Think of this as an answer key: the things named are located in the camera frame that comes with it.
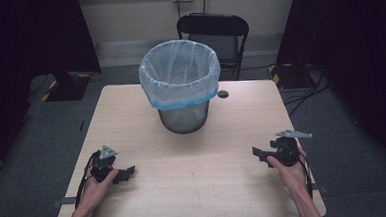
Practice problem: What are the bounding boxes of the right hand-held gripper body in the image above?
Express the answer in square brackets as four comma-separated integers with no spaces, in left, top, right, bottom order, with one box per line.
[267,127,315,169]

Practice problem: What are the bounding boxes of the metal mesh trash bin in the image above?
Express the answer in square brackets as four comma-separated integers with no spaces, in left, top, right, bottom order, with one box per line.
[157,100,212,136]

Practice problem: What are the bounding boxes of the black folding chair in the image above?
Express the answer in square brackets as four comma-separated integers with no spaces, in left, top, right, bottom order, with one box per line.
[175,9,253,84]

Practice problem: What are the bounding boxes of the black cables on floor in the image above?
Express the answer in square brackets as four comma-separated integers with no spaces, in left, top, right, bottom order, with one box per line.
[280,65,334,118]

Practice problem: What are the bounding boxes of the person's left hand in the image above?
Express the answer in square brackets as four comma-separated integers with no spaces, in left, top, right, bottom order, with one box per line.
[78,167,122,216]

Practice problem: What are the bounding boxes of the grey table frame bracket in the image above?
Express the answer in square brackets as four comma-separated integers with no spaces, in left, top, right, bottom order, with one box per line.
[310,182,330,197]
[50,196,79,210]

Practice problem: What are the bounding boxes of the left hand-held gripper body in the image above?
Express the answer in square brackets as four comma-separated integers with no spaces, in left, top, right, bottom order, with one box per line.
[88,144,120,184]

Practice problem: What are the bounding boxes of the translucent blue-edged bin liner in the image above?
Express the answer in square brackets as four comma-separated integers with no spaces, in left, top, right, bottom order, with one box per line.
[136,37,224,113]

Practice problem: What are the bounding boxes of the black curtain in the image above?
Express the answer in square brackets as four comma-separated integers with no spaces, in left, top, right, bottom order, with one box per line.
[0,0,107,180]
[272,0,386,180]

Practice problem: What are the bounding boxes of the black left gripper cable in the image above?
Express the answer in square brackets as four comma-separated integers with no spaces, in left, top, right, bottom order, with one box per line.
[71,150,103,209]

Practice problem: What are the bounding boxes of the black power cable on wall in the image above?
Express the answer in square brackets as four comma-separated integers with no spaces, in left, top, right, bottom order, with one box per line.
[174,0,183,21]

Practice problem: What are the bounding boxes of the black stand base with hazard tape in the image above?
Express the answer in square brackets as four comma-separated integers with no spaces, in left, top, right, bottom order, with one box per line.
[39,69,93,103]
[267,61,318,91]

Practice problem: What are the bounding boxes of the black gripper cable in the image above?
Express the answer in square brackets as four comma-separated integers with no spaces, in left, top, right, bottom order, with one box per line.
[295,148,315,201]
[71,150,103,209]

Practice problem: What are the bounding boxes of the person's right hand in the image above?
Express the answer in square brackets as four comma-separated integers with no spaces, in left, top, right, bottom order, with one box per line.
[265,144,312,201]

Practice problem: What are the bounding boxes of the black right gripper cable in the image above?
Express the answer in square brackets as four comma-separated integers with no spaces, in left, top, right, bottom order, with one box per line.
[295,148,315,201]

